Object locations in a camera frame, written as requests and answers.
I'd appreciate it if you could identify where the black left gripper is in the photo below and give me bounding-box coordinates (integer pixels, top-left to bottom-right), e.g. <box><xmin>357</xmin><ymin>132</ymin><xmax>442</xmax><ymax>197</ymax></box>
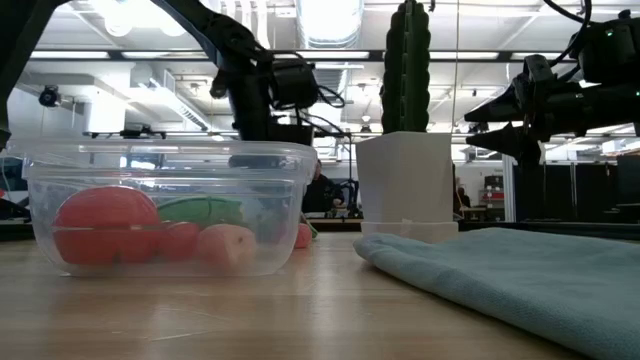
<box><xmin>227</xmin><ymin>63</ymin><xmax>315</xmax><ymax>146</ymax></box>

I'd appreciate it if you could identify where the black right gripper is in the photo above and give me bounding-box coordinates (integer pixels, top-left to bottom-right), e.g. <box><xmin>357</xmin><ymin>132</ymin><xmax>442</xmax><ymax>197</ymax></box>
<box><xmin>463</xmin><ymin>53</ymin><xmax>601</xmax><ymax>166</ymax></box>

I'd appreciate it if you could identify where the green vegetable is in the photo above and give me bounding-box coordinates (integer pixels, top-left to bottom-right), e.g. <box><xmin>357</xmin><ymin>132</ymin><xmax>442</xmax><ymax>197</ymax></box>
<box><xmin>157</xmin><ymin>195</ymin><xmax>247</xmax><ymax>230</ymax></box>

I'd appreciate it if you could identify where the red strawberry with green leaves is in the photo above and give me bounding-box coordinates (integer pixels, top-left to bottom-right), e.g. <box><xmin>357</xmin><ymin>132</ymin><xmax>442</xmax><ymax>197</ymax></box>
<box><xmin>293</xmin><ymin>213</ymin><xmax>319</xmax><ymax>250</ymax></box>
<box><xmin>158</xmin><ymin>220</ymin><xmax>202</xmax><ymax>262</ymax></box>

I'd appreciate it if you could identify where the small orange peach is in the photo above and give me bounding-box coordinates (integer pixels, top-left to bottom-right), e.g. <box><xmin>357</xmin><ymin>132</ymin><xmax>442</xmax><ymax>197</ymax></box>
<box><xmin>195</xmin><ymin>223</ymin><xmax>259</xmax><ymax>274</ymax></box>

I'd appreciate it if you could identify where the red tomato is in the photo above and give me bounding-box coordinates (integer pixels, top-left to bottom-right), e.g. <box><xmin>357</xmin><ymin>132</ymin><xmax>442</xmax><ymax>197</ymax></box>
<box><xmin>52</xmin><ymin>185</ymin><xmax>162</xmax><ymax>266</ymax></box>

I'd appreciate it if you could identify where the clear plastic tupperware container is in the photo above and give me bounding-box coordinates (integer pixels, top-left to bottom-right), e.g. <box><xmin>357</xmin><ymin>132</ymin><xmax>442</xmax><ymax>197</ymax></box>
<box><xmin>5</xmin><ymin>137</ymin><xmax>319</xmax><ymax>279</ymax></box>

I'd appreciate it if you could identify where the person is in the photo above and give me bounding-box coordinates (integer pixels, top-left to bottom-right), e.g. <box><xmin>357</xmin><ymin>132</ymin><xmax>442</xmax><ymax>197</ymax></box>
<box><xmin>301</xmin><ymin>158</ymin><xmax>347</xmax><ymax>215</ymax></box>
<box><xmin>452</xmin><ymin>164</ymin><xmax>474</xmax><ymax>219</ymax></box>

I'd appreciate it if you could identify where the black partition panel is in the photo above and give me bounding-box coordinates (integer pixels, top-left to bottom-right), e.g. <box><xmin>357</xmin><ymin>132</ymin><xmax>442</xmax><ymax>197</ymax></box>
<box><xmin>512</xmin><ymin>154</ymin><xmax>640</xmax><ymax>224</ymax></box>

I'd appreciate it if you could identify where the white hexagonal plant pot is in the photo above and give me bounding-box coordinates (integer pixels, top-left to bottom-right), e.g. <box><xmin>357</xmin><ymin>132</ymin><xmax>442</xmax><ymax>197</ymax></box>
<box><xmin>354</xmin><ymin>131</ymin><xmax>460</xmax><ymax>245</ymax></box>

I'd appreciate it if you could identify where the green cactus plant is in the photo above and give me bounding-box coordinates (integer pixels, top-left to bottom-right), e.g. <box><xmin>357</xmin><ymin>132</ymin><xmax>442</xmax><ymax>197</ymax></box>
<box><xmin>379</xmin><ymin>0</ymin><xmax>432</xmax><ymax>135</ymax></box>

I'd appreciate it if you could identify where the teal folded cloth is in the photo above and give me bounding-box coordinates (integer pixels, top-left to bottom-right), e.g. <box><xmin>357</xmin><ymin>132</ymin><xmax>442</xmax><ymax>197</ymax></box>
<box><xmin>352</xmin><ymin>227</ymin><xmax>640</xmax><ymax>360</ymax></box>

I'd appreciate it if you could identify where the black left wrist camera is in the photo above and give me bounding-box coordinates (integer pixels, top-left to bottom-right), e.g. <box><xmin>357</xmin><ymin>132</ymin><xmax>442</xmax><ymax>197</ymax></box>
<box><xmin>269</xmin><ymin>59</ymin><xmax>321</xmax><ymax>109</ymax></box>

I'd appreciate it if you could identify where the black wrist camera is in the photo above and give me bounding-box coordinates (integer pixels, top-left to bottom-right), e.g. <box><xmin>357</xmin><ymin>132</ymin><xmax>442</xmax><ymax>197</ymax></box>
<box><xmin>579</xmin><ymin>13</ymin><xmax>640</xmax><ymax>86</ymax></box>
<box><xmin>269</xmin><ymin>59</ymin><xmax>321</xmax><ymax>109</ymax></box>

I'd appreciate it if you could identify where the silver ventilation duct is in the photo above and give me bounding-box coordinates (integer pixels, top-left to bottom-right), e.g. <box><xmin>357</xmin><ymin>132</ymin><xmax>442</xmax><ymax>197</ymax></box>
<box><xmin>294</xmin><ymin>0</ymin><xmax>365</xmax><ymax>50</ymax></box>

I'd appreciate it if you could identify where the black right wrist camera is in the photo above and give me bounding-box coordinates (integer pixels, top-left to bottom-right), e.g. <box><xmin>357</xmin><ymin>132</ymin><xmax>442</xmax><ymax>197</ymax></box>
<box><xmin>579</xmin><ymin>13</ymin><xmax>640</xmax><ymax>86</ymax></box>

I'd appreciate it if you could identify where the black ceiling camera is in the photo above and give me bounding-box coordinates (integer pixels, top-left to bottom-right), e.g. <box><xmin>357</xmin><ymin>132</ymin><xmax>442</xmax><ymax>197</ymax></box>
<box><xmin>38</xmin><ymin>84</ymin><xmax>61</xmax><ymax>108</ymax></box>

